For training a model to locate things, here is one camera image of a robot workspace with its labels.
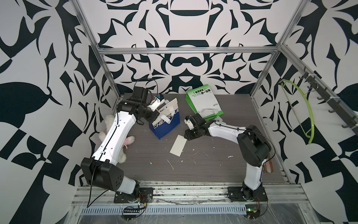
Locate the white paper receipt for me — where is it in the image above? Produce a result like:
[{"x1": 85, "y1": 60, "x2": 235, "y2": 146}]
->
[{"x1": 170, "y1": 135, "x2": 187, "y2": 157}]

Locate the black wall hook rail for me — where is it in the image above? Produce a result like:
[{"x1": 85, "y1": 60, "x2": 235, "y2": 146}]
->
[{"x1": 298, "y1": 67, "x2": 358, "y2": 135}]

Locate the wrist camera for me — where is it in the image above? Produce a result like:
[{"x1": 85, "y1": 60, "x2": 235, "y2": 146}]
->
[
  {"x1": 148, "y1": 94, "x2": 165, "y2": 111},
  {"x1": 184, "y1": 115, "x2": 195, "y2": 130}
]

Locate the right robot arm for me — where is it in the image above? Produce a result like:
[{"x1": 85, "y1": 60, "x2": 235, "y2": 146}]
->
[{"x1": 184, "y1": 114, "x2": 272, "y2": 194}]

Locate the plaid pouch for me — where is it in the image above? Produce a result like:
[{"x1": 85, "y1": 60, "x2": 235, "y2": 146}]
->
[{"x1": 263, "y1": 153, "x2": 276, "y2": 174}]

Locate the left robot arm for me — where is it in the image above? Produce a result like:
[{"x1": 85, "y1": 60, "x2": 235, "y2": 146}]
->
[{"x1": 81, "y1": 87, "x2": 165, "y2": 194}]

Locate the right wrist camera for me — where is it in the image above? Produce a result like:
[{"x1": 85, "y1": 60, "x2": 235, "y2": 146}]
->
[{"x1": 184, "y1": 115, "x2": 195, "y2": 130}]

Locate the green white tea bag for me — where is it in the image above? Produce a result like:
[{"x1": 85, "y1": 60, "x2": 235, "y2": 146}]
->
[{"x1": 185, "y1": 85, "x2": 223, "y2": 121}]

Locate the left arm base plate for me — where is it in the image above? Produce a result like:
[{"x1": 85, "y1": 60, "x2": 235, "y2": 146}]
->
[{"x1": 114, "y1": 187, "x2": 154, "y2": 204}]

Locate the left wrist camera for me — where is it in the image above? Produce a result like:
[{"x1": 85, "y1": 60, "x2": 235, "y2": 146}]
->
[{"x1": 148, "y1": 94, "x2": 165, "y2": 111}]

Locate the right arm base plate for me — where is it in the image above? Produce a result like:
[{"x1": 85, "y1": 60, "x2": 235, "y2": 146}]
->
[{"x1": 227, "y1": 184, "x2": 268, "y2": 202}]

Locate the white teddy bear pink shirt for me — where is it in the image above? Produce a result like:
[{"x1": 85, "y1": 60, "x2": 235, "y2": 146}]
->
[{"x1": 94, "y1": 112, "x2": 136, "y2": 165}]

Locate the blue paper bag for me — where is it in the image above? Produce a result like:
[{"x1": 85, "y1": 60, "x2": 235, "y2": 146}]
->
[{"x1": 149, "y1": 98, "x2": 180, "y2": 140}]

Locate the green hose loop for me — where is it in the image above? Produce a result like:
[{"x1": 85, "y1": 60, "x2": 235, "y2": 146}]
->
[{"x1": 279, "y1": 79, "x2": 315, "y2": 145}]

